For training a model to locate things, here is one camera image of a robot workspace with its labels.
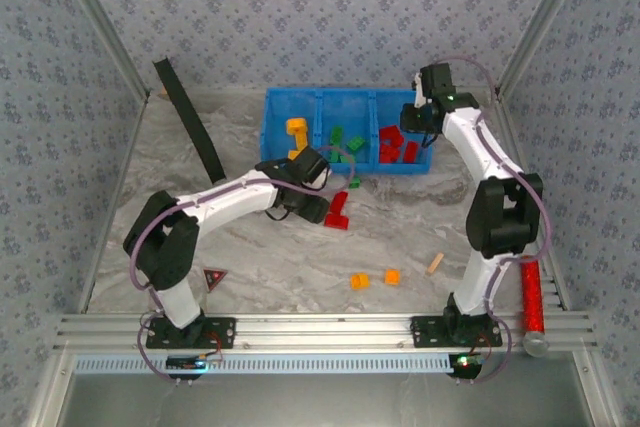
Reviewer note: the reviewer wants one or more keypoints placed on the yellow sloped lego brick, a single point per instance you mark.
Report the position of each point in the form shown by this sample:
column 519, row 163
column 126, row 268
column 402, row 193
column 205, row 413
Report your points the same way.
column 298, row 146

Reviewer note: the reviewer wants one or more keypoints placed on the red lego brick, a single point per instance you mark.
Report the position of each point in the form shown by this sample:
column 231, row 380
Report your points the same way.
column 336, row 221
column 389, row 153
column 410, row 151
column 340, row 202
column 391, row 134

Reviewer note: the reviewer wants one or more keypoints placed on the long green lego brick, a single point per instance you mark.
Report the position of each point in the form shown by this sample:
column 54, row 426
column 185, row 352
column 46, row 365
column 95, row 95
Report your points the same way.
column 336, row 135
column 356, row 142

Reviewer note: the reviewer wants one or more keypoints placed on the yellow arch lego brick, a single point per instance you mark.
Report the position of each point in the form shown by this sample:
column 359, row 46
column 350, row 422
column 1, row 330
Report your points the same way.
column 296, row 124

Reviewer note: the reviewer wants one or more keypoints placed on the blue three-compartment plastic bin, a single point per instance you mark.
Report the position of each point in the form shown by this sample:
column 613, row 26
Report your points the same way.
column 345, row 107

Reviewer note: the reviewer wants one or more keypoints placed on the orange lego brick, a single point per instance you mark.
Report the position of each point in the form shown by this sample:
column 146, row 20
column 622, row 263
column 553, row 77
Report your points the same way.
column 359, row 281
column 392, row 276

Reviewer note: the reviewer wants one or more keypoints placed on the small tan wooden block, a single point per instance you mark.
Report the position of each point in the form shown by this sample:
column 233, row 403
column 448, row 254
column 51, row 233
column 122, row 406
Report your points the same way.
column 434, row 264

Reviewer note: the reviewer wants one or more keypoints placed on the long black foam strip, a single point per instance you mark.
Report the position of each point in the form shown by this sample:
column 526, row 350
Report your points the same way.
column 187, row 117

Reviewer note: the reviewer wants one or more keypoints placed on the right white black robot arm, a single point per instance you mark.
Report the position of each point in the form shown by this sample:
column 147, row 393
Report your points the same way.
column 502, row 212

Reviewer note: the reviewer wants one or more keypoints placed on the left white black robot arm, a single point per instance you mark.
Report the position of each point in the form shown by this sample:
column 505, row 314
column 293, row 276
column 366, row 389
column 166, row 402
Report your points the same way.
column 220, row 199

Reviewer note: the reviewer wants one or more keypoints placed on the small green lego brick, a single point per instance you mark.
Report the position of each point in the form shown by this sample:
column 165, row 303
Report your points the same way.
column 355, row 182

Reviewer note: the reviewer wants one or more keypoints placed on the triangular black red sticker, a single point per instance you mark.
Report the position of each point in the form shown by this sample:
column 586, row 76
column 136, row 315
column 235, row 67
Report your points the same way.
column 214, row 277

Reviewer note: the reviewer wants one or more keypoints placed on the grey metal panel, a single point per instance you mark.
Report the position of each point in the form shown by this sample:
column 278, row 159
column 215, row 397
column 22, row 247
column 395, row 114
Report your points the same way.
column 320, row 402

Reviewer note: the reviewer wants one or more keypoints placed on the left small circuit board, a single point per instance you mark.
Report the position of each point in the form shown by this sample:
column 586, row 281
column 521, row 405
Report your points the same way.
column 186, row 362

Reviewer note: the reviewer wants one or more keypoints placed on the small circuit board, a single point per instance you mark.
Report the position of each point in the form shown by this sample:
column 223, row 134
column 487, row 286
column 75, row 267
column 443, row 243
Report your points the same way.
column 465, row 364
column 186, row 362

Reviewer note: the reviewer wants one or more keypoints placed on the red glitter tube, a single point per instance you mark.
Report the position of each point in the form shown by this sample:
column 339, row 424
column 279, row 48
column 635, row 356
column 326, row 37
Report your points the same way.
column 531, row 297

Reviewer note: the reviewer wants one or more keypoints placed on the right small circuit board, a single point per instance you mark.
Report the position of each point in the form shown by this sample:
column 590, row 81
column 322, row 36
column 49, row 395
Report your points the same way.
column 465, row 364

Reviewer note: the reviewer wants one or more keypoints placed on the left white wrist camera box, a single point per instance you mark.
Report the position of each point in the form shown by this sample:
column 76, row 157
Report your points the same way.
column 320, row 178

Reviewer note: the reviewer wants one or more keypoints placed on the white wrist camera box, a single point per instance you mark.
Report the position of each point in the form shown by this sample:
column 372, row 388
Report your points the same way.
column 320, row 178
column 419, row 89

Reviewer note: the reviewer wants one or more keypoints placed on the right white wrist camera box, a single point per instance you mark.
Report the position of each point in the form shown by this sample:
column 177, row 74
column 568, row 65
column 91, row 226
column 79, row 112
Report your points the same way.
column 419, row 89

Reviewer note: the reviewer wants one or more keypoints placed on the aluminium side rail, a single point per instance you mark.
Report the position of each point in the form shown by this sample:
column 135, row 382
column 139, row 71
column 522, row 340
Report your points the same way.
column 507, row 119

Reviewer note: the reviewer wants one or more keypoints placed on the aluminium corner post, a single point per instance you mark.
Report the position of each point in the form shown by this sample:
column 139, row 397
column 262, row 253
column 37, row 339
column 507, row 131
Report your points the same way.
column 539, row 22
column 106, row 22

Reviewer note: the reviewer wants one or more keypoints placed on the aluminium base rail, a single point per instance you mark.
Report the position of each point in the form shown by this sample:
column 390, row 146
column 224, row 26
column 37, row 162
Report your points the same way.
column 325, row 332

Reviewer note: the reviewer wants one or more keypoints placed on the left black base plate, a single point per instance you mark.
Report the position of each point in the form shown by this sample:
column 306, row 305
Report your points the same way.
column 220, row 332

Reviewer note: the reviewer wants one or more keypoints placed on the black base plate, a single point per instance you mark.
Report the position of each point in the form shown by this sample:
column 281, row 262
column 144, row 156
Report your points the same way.
column 425, row 332
column 220, row 332

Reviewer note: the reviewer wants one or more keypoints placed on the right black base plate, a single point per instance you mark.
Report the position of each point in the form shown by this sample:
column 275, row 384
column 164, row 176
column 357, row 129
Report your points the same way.
column 425, row 332

